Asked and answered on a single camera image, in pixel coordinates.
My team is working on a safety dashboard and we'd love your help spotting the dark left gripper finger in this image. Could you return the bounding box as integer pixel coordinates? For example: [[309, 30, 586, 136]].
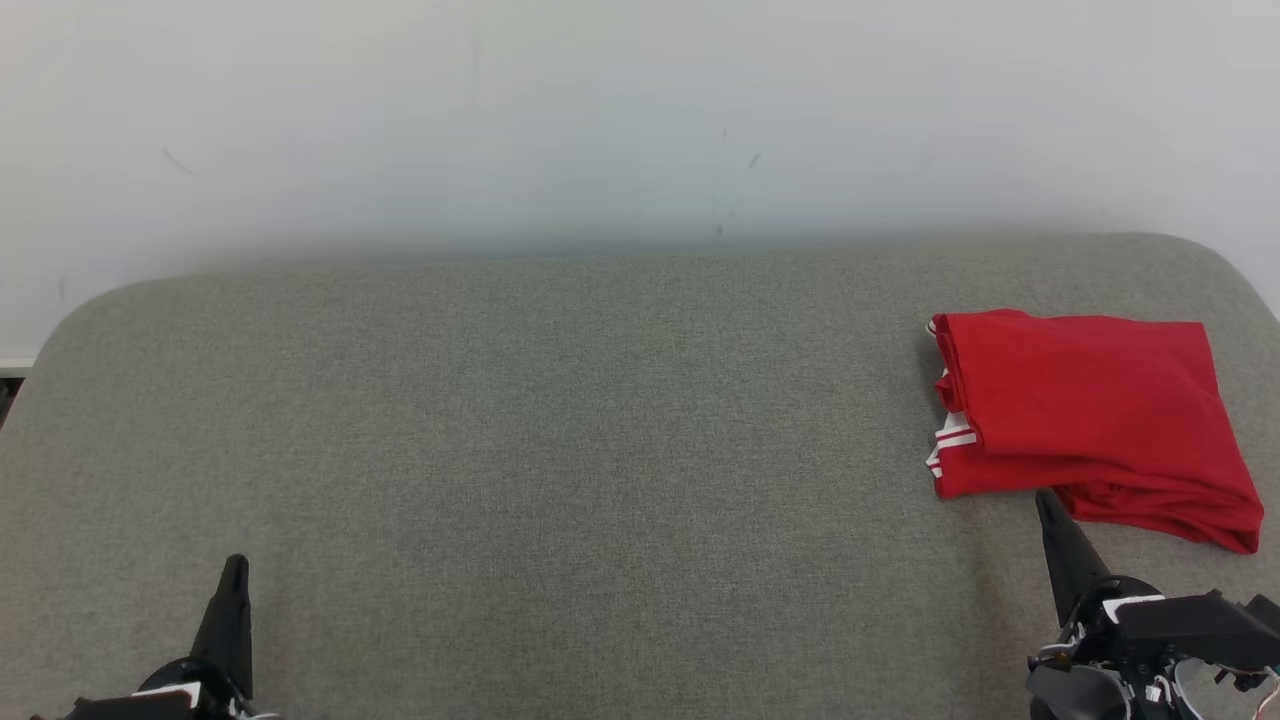
[[232, 555, 253, 701], [190, 555, 237, 691]]

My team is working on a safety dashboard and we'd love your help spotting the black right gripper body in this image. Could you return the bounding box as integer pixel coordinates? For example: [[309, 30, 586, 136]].
[[1058, 578, 1280, 681]]

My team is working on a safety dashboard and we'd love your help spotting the red white thin wire bundle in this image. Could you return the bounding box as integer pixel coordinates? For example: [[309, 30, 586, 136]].
[[1140, 660, 1280, 720]]

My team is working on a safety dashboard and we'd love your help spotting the red jersey with white sleeves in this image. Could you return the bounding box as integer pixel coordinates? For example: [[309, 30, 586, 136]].
[[925, 308, 1263, 501]]

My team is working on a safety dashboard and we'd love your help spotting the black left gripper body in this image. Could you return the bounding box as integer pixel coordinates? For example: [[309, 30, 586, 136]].
[[30, 655, 281, 720]]

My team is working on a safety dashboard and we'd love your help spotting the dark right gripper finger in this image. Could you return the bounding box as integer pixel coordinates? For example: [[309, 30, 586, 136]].
[[1035, 488, 1087, 629], [1045, 492, 1113, 606]]

